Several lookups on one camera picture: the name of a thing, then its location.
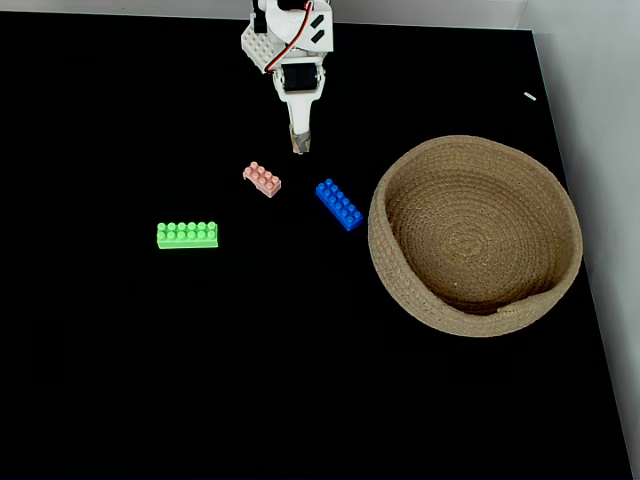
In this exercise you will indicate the pink lego block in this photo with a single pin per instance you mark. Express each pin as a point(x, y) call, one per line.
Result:
point(262, 179)

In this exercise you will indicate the blue lego block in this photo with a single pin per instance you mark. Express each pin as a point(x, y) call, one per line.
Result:
point(340, 205)

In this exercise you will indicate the green lego block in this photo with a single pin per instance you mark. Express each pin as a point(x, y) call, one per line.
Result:
point(187, 236)

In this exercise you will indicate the small white scrap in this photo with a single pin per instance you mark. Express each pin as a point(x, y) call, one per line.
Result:
point(530, 96)

